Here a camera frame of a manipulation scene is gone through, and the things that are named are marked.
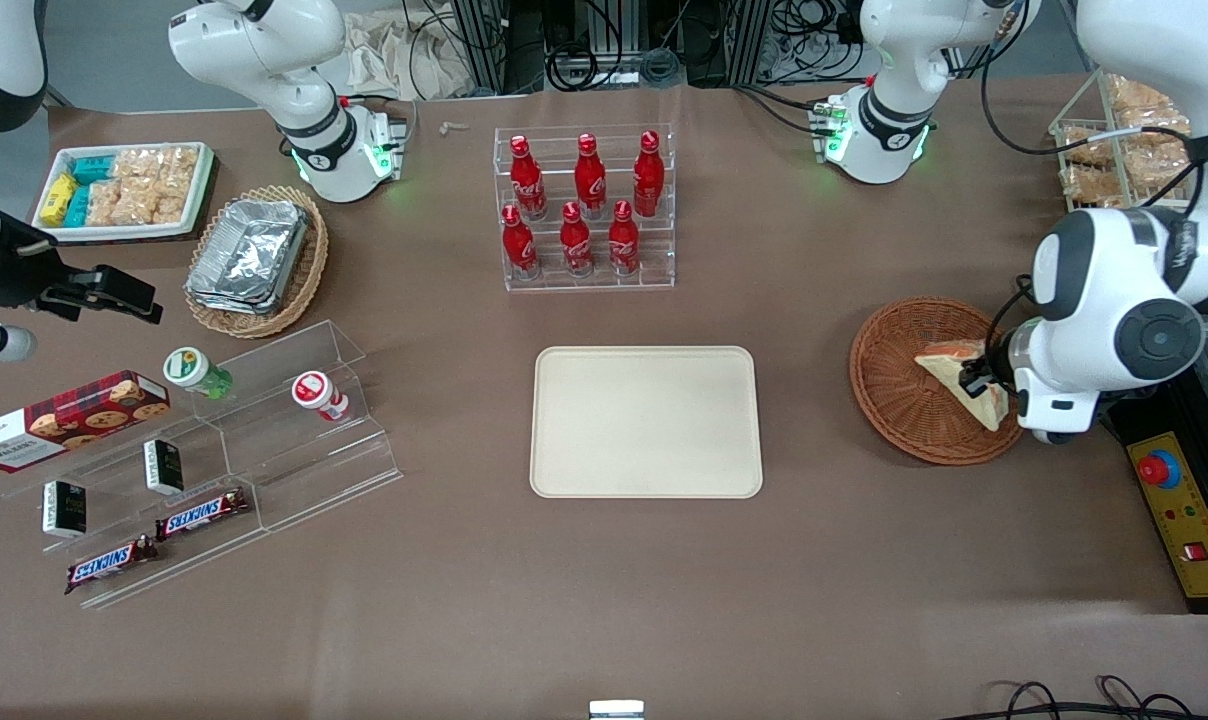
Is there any black yellow control box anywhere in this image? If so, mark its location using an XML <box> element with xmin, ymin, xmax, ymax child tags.
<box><xmin>1102</xmin><ymin>378</ymin><xmax>1208</xmax><ymax>614</ymax></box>

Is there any small black white box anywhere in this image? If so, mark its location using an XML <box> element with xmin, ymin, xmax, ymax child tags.
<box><xmin>42</xmin><ymin>480</ymin><xmax>89</xmax><ymax>540</ymax></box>
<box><xmin>143</xmin><ymin>438</ymin><xmax>185</xmax><ymax>497</ymax></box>

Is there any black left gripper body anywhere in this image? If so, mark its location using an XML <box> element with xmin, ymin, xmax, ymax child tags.
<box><xmin>994</xmin><ymin>318</ymin><xmax>1045</xmax><ymax>401</ymax></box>

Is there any red capped drink bottle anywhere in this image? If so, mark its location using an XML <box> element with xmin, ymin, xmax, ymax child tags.
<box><xmin>291</xmin><ymin>370</ymin><xmax>351</xmax><ymax>423</ymax></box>

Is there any beige rectangular tray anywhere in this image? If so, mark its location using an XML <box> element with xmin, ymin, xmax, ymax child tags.
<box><xmin>530</xmin><ymin>346</ymin><xmax>765</xmax><ymax>500</ymax></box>

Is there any yellow snack pack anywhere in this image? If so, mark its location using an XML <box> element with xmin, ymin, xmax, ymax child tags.
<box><xmin>39</xmin><ymin>172</ymin><xmax>78</xmax><ymax>227</ymax></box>

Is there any black floor cable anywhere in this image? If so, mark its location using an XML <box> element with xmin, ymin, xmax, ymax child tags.
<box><xmin>964</xmin><ymin>676</ymin><xmax>1208</xmax><ymax>720</ymax></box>

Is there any oval tan wicker basket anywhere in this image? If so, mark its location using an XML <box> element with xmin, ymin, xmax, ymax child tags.
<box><xmin>183</xmin><ymin>185</ymin><xmax>330</xmax><ymax>340</ymax></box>

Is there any red cola bottle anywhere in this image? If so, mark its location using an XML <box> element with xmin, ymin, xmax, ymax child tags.
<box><xmin>509</xmin><ymin>135</ymin><xmax>548</xmax><ymax>222</ymax></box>
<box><xmin>573</xmin><ymin>132</ymin><xmax>609</xmax><ymax>220</ymax></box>
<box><xmin>607</xmin><ymin>200</ymin><xmax>642</xmax><ymax>276</ymax></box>
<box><xmin>632</xmin><ymin>130</ymin><xmax>665</xmax><ymax>219</ymax></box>
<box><xmin>559</xmin><ymin>202</ymin><xmax>595</xmax><ymax>278</ymax></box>
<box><xmin>500</xmin><ymin>204</ymin><xmax>541</xmax><ymax>280</ymax></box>

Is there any clear acrylic bottle rack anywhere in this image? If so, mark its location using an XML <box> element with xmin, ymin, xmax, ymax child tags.
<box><xmin>493</xmin><ymin>123</ymin><xmax>677</xmax><ymax>293</ymax></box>

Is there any clear rice cracker pack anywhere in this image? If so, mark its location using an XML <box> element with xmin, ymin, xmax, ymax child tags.
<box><xmin>114</xmin><ymin>147</ymin><xmax>201</xmax><ymax>187</ymax></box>
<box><xmin>86</xmin><ymin>180</ymin><xmax>132</xmax><ymax>227</ymax></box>
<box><xmin>129</xmin><ymin>180</ymin><xmax>197</xmax><ymax>227</ymax></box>

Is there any green capped drink bottle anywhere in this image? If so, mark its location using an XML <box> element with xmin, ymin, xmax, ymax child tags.
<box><xmin>162</xmin><ymin>346</ymin><xmax>235</xmax><ymax>401</ymax></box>

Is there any white wire basket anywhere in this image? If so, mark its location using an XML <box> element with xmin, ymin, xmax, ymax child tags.
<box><xmin>1049</xmin><ymin>68</ymin><xmax>1200</xmax><ymax>213</ymax></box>

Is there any clear acrylic step display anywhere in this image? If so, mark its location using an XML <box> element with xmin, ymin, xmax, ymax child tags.
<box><xmin>0</xmin><ymin>320</ymin><xmax>405</xmax><ymax>611</ymax></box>

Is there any round brown wicker basket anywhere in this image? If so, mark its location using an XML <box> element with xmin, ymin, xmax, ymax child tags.
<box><xmin>849</xmin><ymin>297</ymin><xmax>1029</xmax><ymax>467</ymax></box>

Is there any brown snickers bar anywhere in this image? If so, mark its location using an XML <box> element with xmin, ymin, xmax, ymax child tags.
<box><xmin>64</xmin><ymin>535</ymin><xmax>160</xmax><ymax>597</ymax></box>
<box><xmin>154</xmin><ymin>487</ymin><xmax>252</xmax><ymax>542</ymax></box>

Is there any silver foil tray stack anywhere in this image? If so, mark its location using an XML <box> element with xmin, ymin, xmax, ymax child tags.
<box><xmin>185</xmin><ymin>198</ymin><xmax>311</xmax><ymax>317</ymax></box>

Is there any red tartan cookie box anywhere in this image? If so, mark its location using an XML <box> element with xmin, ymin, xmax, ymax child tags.
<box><xmin>0</xmin><ymin>370</ymin><xmax>172</xmax><ymax>474</ymax></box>

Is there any black base cable bundle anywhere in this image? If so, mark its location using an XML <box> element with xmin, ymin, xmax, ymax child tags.
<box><xmin>732</xmin><ymin>84</ymin><xmax>837</xmax><ymax>137</ymax></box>

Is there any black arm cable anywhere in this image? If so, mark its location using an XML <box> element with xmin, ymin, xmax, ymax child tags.
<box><xmin>981</xmin><ymin>18</ymin><xmax>1208</xmax><ymax>209</ymax></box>

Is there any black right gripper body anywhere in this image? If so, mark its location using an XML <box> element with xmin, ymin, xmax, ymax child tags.
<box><xmin>0</xmin><ymin>222</ymin><xmax>67</xmax><ymax>323</ymax></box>

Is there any white snack tray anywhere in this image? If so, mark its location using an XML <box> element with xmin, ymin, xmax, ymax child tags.
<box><xmin>31</xmin><ymin>142</ymin><xmax>216</xmax><ymax>245</ymax></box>

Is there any clear fried snack pack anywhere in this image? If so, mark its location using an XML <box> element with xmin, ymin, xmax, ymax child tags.
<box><xmin>1061</xmin><ymin>168</ymin><xmax>1130</xmax><ymax>211</ymax></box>
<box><xmin>1107</xmin><ymin>72</ymin><xmax>1190</xmax><ymax>136</ymax></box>
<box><xmin>1057</xmin><ymin>128</ymin><xmax>1117</xmax><ymax>169</ymax></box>
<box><xmin>1124</xmin><ymin>135</ymin><xmax>1197</xmax><ymax>196</ymax></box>

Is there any triangular sandwich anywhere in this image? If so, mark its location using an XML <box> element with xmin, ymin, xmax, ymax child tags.
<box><xmin>914</xmin><ymin>340</ymin><xmax>1012</xmax><ymax>433</ymax></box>

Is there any beige crumpled cloth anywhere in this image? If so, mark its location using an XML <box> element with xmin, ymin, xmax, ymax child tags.
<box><xmin>342</xmin><ymin>8</ymin><xmax>472</xmax><ymax>103</ymax></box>

